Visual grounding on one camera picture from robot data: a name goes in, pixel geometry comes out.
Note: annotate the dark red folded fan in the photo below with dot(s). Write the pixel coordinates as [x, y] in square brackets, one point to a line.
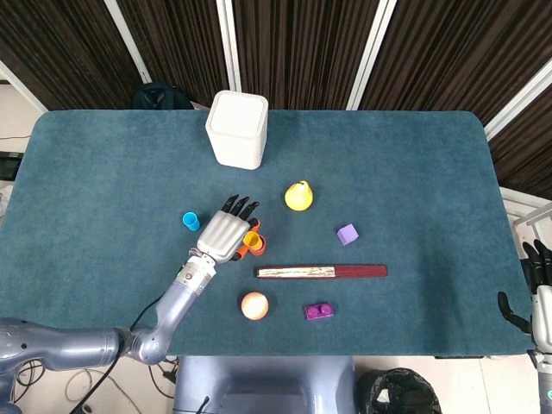
[358, 271]

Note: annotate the black floor device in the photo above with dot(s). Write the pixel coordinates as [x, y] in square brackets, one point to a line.
[8, 166]

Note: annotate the cyan plastic cup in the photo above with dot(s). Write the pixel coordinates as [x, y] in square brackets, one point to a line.
[191, 221]

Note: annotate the yellow pear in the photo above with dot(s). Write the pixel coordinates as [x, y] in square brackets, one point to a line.
[298, 197]

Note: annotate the teal table cloth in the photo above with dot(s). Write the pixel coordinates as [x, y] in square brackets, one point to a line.
[108, 172]

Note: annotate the blue robot torso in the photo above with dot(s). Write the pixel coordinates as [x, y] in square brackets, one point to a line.
[267, 384]

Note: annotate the white metal rack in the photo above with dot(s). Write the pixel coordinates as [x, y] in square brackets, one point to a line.
[528, 213]

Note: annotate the lilac cube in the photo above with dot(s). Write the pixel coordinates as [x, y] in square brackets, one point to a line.
[347, 234]

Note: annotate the purple building brick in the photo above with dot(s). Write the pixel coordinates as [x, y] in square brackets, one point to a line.
[319, 311]

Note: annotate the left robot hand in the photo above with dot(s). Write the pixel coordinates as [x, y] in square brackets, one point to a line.
[222, 237]

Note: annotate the peach coloured ball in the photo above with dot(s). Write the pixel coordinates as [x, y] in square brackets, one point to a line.
[255, 305]

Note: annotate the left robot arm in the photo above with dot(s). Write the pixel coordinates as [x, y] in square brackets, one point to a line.
[64, 345]

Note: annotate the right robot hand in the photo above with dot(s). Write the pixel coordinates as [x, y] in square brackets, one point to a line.
[544, 315]

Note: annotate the orange plastic cup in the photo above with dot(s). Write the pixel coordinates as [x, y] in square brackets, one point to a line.
[261, 251]

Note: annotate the black trash bag bin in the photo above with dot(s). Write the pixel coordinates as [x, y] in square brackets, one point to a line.
[399, 392]

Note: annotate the dark brown pleated curtain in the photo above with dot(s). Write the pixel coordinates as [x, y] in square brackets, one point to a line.
[302, 43]

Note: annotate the white square bin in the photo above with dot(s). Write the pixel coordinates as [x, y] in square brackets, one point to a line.
[237, 129]

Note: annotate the yellow plastic cup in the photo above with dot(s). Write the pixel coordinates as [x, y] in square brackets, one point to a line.
[251, 239]

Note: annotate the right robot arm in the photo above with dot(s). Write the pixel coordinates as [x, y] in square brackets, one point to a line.
[545, 384]

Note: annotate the black chair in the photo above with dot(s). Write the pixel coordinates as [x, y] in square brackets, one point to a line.
[159, 98]

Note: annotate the white partition post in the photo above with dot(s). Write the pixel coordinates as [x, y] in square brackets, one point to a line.
[21, 86]
[229, 43]
[517, 99]
[371, 52]
[129, 43]

